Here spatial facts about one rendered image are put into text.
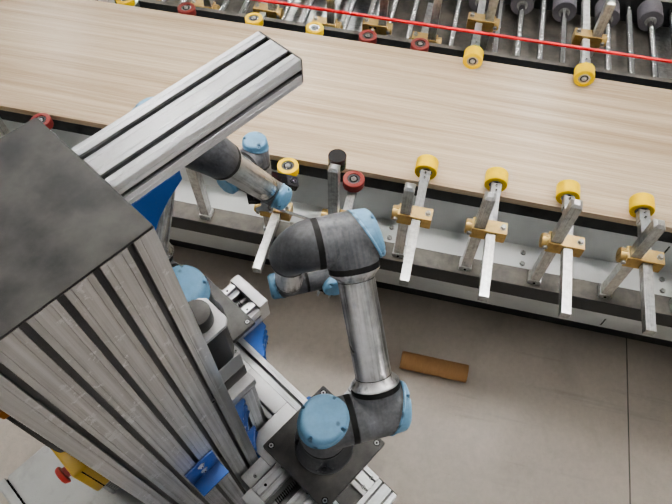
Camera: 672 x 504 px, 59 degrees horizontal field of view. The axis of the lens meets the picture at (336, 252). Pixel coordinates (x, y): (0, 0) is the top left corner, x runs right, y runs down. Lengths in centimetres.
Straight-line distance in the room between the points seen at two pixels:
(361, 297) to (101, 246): 72
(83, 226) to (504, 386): 235
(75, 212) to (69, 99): 194
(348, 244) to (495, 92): 145
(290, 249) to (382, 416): 43
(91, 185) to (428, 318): 231
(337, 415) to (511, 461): 148
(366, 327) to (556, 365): 175
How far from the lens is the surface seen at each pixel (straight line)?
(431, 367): 272
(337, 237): 125
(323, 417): 137
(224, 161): 137
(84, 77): 275
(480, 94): 254
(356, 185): 215
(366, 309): 131
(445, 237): 240
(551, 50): 315
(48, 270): 71
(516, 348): 293
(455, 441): 272
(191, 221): 238
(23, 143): 84
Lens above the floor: 258
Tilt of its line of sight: 58 degrees down
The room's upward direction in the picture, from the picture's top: straight up
